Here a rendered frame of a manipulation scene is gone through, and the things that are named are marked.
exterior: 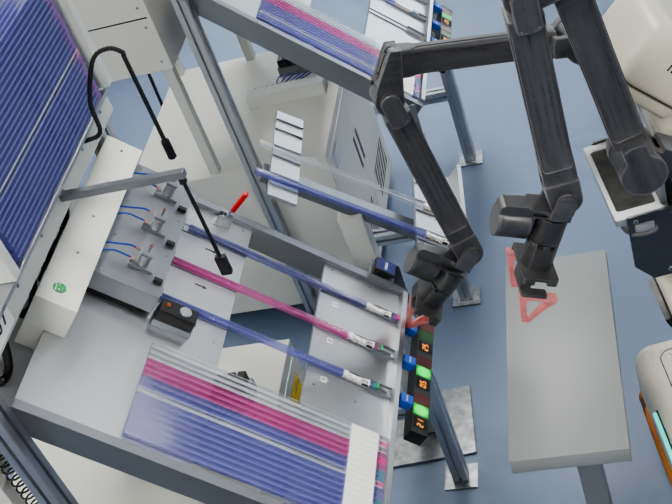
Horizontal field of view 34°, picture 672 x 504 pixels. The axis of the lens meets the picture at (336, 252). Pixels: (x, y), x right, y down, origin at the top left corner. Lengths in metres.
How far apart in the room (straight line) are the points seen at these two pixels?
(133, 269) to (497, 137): 2.29
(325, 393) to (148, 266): 0.44
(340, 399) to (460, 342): 1.22
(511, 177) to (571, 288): 1.42
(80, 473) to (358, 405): 0.73
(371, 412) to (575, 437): 0.41
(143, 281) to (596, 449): 0.95
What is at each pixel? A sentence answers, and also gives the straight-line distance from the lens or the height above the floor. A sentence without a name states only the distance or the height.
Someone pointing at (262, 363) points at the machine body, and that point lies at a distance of 2.68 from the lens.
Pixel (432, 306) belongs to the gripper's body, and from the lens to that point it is 2.41.
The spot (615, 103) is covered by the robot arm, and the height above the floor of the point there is 1.37.
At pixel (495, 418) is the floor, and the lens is 3.21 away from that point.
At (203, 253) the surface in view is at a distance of 2.36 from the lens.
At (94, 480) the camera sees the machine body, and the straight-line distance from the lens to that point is 2.65.
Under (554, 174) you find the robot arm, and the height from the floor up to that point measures 1.27.
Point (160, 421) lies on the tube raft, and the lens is 2.04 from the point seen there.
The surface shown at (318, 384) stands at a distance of 2.27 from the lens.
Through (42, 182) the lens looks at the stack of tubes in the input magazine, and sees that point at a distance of 2.04.
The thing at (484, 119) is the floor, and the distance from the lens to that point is 4.34.
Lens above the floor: 2.38
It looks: 37 degrees down
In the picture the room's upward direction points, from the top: 22 degrees counter-clockwise
